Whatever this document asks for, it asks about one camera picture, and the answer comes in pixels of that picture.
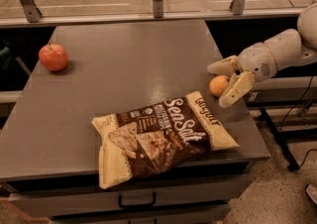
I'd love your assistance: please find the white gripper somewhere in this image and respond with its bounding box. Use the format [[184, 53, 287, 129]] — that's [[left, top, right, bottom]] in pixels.
[[207, 43, 277, 108]]

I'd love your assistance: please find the orange fruit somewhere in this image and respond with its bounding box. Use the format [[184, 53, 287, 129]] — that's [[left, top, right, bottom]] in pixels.
[[209, 75, 230, 97]]

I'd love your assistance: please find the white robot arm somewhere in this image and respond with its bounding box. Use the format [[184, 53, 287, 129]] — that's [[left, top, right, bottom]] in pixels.
[[207, 3, 317, 108]]

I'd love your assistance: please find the brown sea salt chip bag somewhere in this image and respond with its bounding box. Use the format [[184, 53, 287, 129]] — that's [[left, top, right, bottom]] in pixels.
[[92, 91, 239, 189]]

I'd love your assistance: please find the black metal stand leg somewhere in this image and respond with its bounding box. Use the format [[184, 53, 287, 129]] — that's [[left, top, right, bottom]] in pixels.
[[260, 108, 299, 171]]

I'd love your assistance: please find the white shoe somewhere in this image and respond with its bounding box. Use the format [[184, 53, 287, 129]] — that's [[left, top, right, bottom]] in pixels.
[[305, 184, 317, 205]]

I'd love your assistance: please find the grey lower drawer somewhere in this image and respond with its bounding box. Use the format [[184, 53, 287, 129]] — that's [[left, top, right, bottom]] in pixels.
[[50, 204, 231, 224]]

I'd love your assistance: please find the grey drawer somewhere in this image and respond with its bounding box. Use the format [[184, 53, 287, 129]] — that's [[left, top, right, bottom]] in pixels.
[[9, 173, 252, 218], [50, 204, 231, 224]]

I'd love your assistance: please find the grey upper drawer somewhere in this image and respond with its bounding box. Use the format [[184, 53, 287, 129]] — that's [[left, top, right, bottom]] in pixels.
[[9, 173, 252, 218]]

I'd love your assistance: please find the red apple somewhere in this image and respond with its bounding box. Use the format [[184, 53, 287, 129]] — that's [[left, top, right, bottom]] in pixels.
[[39, 43, 68, 71]]

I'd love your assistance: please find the black cable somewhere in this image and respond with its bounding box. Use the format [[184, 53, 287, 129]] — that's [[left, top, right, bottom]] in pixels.
[[278, 74, 315, 133]]

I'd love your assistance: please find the black drawer handle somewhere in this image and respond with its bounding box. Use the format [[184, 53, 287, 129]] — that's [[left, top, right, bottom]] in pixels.
[[117, 192, 157, 209]]

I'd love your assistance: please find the grey horizontal rail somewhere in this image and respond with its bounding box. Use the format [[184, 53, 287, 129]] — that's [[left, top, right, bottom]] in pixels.
[[0, 7, 304, 29]]

